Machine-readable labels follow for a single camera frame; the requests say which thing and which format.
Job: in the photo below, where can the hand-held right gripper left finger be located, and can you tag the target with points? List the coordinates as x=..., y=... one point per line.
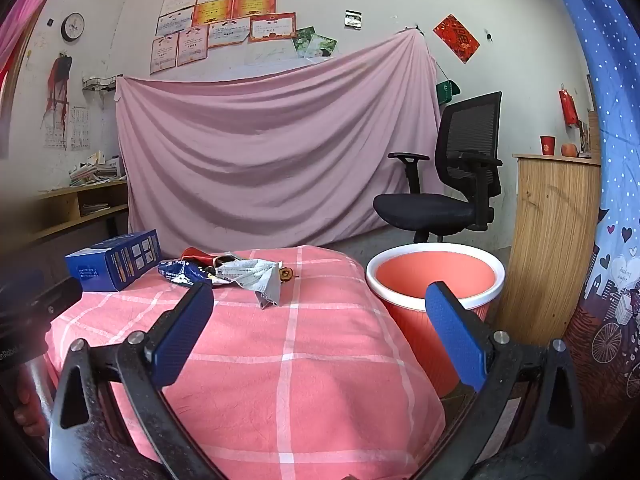
x=182, y=335

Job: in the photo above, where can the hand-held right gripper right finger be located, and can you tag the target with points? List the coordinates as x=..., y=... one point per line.
x=455, y=335

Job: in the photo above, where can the coral waste bin white rim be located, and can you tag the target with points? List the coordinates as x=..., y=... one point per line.
x=425, y=265

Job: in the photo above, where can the white green paper packet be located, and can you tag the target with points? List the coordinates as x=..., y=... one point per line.
x=250, y=272

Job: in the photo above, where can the person's left hand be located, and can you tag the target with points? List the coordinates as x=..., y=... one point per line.
x=27, y=417

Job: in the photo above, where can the blue snack wrapper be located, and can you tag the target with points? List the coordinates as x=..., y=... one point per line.
x=177, y=270

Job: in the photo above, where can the red snack wrapper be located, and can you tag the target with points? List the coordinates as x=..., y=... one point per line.
x=195, y=255

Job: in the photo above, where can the blue cardboard box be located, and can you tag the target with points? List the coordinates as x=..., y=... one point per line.
x=110, y=265

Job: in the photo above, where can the wooden shelf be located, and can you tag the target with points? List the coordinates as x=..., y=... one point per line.
x=65, y=195

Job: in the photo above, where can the pink checkered blanket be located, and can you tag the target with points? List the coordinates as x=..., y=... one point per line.
x=300, y=360

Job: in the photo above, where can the small brown object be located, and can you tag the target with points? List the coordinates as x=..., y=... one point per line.
x=286, y=274

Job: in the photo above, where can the black office chair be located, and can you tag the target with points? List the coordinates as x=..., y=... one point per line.
x=425, y=210

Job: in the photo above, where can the wooden cabinet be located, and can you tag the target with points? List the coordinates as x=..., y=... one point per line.
x=550, y=235

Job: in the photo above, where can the stack of books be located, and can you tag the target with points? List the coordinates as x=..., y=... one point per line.
x=97, y=170

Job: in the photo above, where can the pink hanging sheet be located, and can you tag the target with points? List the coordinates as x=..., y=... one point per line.
x=250, y=160

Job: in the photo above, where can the red paper cup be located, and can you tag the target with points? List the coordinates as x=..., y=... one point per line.
x=547, y=145

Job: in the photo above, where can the orange fruit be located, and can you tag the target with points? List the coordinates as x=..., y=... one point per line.
x=568, y=150

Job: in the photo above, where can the green hanging bag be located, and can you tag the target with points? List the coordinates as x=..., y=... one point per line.
x=446, y=92

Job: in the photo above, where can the red hanging ornament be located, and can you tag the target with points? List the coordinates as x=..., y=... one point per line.
x=569, y=107

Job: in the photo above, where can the pink curtain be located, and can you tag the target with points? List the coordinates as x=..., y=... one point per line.
x=15, y=35

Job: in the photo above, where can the blue dotted curtain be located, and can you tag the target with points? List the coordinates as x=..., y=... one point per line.
x=615, y=110

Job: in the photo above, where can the wall calendar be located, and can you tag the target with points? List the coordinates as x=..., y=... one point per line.
x=77, y=127

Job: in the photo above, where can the red tassel wall decoration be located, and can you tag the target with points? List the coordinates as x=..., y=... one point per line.
x=60, y=80

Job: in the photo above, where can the metal wall rack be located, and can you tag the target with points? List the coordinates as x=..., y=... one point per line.
x=97, y=84

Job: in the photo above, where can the round wall clock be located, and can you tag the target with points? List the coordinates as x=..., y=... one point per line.
x=72, y=27

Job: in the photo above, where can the red diamond wall poster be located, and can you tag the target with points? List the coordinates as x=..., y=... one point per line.
x=456, y=38

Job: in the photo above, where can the black wall hook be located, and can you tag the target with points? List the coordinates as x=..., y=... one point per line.
x=489, y=36

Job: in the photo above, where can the green wall photo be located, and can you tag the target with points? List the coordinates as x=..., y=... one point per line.
x=322, y=46
x=301, y=40

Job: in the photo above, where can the group of wall certificates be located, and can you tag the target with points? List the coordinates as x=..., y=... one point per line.
x=225, y=15

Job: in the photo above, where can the small wall photo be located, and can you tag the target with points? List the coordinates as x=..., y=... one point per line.
x=353, y=19

